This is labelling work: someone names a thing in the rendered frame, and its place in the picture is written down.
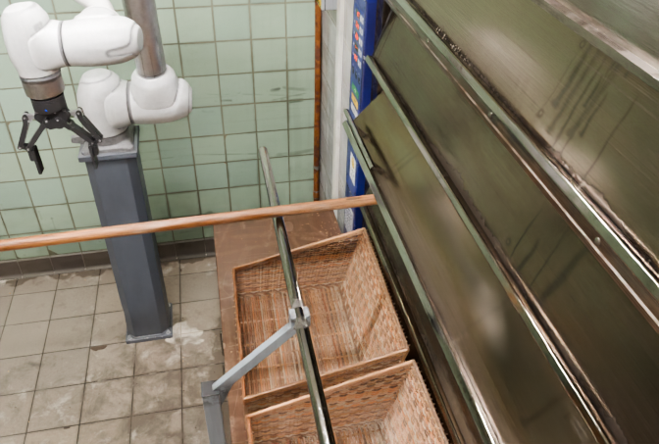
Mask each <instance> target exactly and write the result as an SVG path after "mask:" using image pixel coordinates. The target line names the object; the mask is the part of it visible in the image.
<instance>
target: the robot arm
mask: <svg viewBox="0 0 659 444"><path fill-rule="evenodd" d="M75 1H76V2H78V4H80V5H81V6H83V7H84V8H85V9H84V10H83V11H82V12H81V13H80V14H79V15H77V16H75V18H74V19H73V20H68V21H56V20H49V17H48V15H47V13H46V12H45V11H44V10H43V9H42V8H41V7H40V6H39V5H38V4H36V3H35V2H20V3H16V4H12V5H10V6H8V7H7V8H6V9H5V10H4V12H3V14H2V16H1V26H2V32H3V37H4V41H5V45H6V49H7V52H8V55H9V58H10V60H11V62H12V64H13V65H14V67H15V68H16V70H17V71H18V74H19V78H20V80H21V82H22V85H23V88H24V91H25V95H26V97H28V98H30V101H31V104H32V108H33V110H34V114H30V113H29V112H24V114H23V116H22V121H23V127H22V131H21V135H20V139H19V143H18V149H19V150H22V149H24V150H27V153H28V156H29V159H30V160H31V161H32V162H35V165H36V168H37V171H38V174H42V173H43V170H44V167H43V164H42V161H41V158H40V155H39V152H38V149H37V146H36V145H34V144H35V143H36V141H37V139H38V138H39V136H40V135H41V133H42V132H43V130H44V129H45V127H46V128H48V129H49V130H50V129H55V128H58V129H62V128H63V127H65V128H66V129H67V130H71V131H72V132H73V133H75V135H72V136H71V141H72V143H77V144H84V146H83V148H82V149H81V155H83V156H88V155H90V157H91V160H92V164H93V167H94V169H95V170H96V169H97V168H98V164H99V162H98V159H97V155H99V154H101V153H112V152H131V151H133V150H134V148H133V145H132V141H133V133H134V131H135V124H138V123H139V124H154V123H170V122H175V121H178V120H180V119H182V118H184V117H186V116H188V114H189V113H191V111H192V88H191V86H190V85H189V83H188V82H186V81H185V80H184V79H182V78H177V75H176V73H175V71H174V69H172V68H171V67H170V66H168V65H167V64H166V61H165V55H164V49H163V43H162V37H161V32H160V27H159V21H158V15H157V7H156V2H155V0H122V3H123V8H124V12H125V16H124V17H122V16H119V15H118V14H117V13H116V12H115V10H114V7H113V5H112V4H111V2H110V1H109V0H75ZM132 59H134V61H135V66H136V69H135V70H134V72H133V73H132V75H131V81H127V80H124V79H120V78H119V76H118V75H117V74H115V73H114V72H112V71H110V70H106V69H93V70H90V71H87V72H86V73H84V74H83V75H82V77H81V79H80V81H79V85H78V89H77V94H76V100H77V109H76V110H70V109H69V108H68V106H67V102H66V98H65V95H64V90H65V84H64V81H63V77H62V74H61V68H64V67H76V66H79V67H102V66H111V65H117V64H121V63H125V62H128V61H130V60H132ZM71 116H74V117H75V118H76V119H78V120H79V121H80V123H81V124H82V125H83V128H84V129H83V128H82V127H81V126H79V125H78V124H76V123H75V121H74V120H72V119H71ZM33 119H35V120H36V121H38V122H39V123H40V125H39V127H38V129H37V130H36V132H35V133H34V135H33V137H32V138H31V140H30V141H29V143H25V139H26V135H27V131H28V127H29V123H31V122H32V120H33Z"/></svg>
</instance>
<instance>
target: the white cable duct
mask: <svg viewBox="0 0 659 444"><path fill-rule="evenodd" d="M344 6H345V0H337V19H336V53H335V89H334V124H333V158H332V194H331V199H338V172H339V144H340V117H341V88H342V61H343V33H344Z"/></svg>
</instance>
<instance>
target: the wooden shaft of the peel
mask: <svg viewBox="0 0 659 444"><path fill-rule="evenodd" d="M377 204H378V203H377V201H376V198H375V196H374V194H370V195H362V196H354V197H346V198H338V199H329V200H322V201H314V202H306V203H298V204H289V205H281V206H273V207H266V208H258V209H250V210H241V211H233V212H225V213H217V214H210V215H201V216H193V217H185V218H177V219H169V220H161V221H153V222H138V223H130V224H122V225H113V226H105V227H97V228H90V229H82V230H74V231H65V232H57V233H49V234H41V235H33V236H25V237H17V238H9V239H1V240H0V252H4V251H12V250H20V249H27V248H35V247H43V246H51V245H59V244H67V243H75V242H82V241H90V240H98V239H106V238H114V237H122V236H130V235H137V234H145V233H153V232H161V231H169V230H176V229H184V228H192V227H199V226H207V225H215V224H223V223H231V222H246V221H254V220H261V219H269V218H277V217H285V216H293V215H301V214H309V213H317V212H324V211H332V210H340V209H348V208H356V207H364V206H372V205H377Z"/></svg>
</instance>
